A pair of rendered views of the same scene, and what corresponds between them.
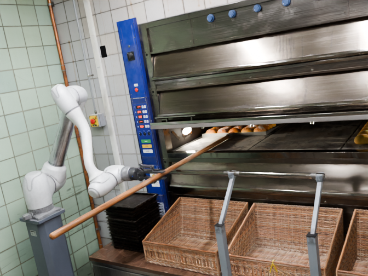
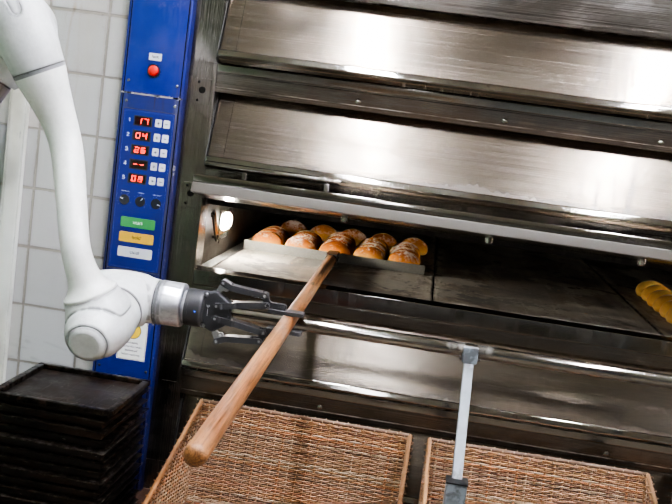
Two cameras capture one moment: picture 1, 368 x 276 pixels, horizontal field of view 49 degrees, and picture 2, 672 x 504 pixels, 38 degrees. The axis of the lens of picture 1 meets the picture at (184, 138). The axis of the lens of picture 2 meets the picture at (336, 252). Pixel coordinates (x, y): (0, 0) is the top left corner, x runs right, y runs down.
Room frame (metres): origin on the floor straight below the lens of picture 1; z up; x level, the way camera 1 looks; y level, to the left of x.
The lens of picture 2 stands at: (0.53, 1.02, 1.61)
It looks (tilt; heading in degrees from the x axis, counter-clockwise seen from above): 8 degrees down; 331
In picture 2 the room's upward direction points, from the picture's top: 8 degrees clockwise
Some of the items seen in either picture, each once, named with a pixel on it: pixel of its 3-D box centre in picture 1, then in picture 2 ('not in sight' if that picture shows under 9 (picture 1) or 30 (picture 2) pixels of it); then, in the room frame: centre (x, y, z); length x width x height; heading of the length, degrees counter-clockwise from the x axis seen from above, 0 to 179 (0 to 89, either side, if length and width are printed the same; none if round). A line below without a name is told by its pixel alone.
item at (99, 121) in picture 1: (97, 120); not in sight; (3.16, 0.66, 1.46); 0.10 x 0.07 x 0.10; 56
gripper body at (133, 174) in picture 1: (138, 173); (208, 309); (2.32, 0.30, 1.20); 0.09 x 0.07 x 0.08; 56
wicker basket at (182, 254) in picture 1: (197, 231); (282, 500); (2.45, 0.01, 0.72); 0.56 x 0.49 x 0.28; 55
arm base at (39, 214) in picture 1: (38, 210); not in sight; (2.46, 0.99, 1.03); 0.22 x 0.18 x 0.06; 144
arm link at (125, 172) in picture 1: (129, 173); (173, 303); (2.36, 0.36, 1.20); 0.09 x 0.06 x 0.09; 146
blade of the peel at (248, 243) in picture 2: (241, 129); (338, 249); (3.22, -0.48, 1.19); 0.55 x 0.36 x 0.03; 57
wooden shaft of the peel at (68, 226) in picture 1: (165, 172); (291, 316); (2.27, 0.14, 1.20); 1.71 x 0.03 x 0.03; 147
